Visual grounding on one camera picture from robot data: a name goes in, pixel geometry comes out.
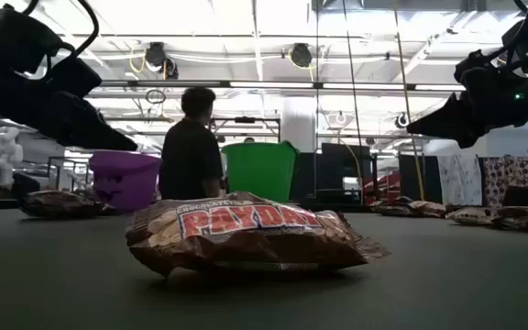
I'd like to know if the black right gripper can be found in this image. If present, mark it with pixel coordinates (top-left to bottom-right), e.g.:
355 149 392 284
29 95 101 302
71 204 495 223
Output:
405 49 518 149

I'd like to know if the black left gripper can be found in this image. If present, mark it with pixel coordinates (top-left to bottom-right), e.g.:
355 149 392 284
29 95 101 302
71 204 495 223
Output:
0 49 139 152

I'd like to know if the purple halloween bucket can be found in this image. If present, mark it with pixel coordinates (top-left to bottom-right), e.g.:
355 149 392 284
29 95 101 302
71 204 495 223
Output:
88 149 163 213

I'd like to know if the green halloween bucket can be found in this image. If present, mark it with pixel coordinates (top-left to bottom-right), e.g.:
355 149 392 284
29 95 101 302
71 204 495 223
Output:
220 139 301 204

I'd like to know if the white patterned cloth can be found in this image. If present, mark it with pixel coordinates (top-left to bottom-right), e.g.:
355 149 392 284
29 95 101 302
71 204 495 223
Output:
436 153 483 207

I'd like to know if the dark patterned cloth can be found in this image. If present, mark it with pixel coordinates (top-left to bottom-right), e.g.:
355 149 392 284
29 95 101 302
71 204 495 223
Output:
480 155 528 208

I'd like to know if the red tool cart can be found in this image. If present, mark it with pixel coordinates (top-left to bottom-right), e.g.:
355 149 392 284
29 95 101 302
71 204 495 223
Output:
363 170 402 203

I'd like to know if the white humanoid robot figure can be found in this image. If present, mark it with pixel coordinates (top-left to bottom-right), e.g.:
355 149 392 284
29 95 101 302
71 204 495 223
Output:
0 126 25 190

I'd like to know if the black display panel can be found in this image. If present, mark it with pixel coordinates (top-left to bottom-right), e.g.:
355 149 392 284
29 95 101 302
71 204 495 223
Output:
291 142 379 206

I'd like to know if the white building column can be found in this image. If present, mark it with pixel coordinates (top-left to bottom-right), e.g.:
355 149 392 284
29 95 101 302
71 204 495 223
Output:
281 94 319 155

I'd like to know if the long ceiling light strip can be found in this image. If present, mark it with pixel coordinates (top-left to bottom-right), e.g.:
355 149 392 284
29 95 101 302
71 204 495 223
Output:
98 80 467 92

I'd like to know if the yellow cable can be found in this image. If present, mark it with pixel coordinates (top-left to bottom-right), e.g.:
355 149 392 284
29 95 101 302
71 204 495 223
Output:
392 0 425 202

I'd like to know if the black ceiling cable reel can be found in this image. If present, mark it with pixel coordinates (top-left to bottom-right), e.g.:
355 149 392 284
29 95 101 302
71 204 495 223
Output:
143 40 181 82
289 41 314 70

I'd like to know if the black camera cable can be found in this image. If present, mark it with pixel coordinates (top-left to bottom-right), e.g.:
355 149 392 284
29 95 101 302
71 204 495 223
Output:
21 0 101 82

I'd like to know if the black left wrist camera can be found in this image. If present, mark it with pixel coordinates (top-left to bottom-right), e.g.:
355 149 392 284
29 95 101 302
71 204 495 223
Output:
0 3 66 74

